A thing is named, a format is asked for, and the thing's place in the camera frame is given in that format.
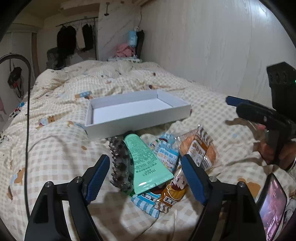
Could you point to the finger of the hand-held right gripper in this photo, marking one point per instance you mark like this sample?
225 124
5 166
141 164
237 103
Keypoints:
252 113
235 100

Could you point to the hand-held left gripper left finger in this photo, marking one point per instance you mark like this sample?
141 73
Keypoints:
97 183

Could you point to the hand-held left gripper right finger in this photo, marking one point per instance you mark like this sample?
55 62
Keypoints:
195 183

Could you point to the brown cartoon face snack packet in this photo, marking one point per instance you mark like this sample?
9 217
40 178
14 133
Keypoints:
172 197

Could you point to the dark hair claw clip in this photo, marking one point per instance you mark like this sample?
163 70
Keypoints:
120 162

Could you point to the orange bread packet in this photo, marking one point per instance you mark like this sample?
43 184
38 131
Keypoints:
196 148

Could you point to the blue cartoon snack packet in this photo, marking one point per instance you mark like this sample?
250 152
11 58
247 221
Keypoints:
167 158
165 139

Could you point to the green hand cream tube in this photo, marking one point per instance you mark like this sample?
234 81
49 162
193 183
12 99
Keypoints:
143 162

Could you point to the white cardboard box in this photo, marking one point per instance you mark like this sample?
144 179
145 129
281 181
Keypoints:
129 111

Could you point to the person's right hand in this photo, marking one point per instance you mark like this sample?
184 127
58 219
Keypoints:
266 150

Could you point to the checked printed blanket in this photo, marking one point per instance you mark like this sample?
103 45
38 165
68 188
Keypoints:
69 150

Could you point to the blue white striped snack packet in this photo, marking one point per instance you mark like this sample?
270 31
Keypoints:
144 204

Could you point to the smartphone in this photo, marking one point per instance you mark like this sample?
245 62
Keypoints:
272 208

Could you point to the white patterned cloth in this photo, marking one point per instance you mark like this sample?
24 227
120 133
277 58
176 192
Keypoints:
124 59

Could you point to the light blue tissue pack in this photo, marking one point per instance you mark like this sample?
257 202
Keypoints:
133 38

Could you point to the pink clothing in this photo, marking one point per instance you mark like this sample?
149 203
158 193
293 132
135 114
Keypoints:
123 51

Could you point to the black hanging bag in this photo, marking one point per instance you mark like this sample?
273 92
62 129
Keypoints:
14 75

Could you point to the black hanging garment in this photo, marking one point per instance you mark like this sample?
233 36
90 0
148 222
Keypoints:
87 37
66 41

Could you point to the clothes rail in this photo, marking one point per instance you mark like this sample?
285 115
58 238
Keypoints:
78 20

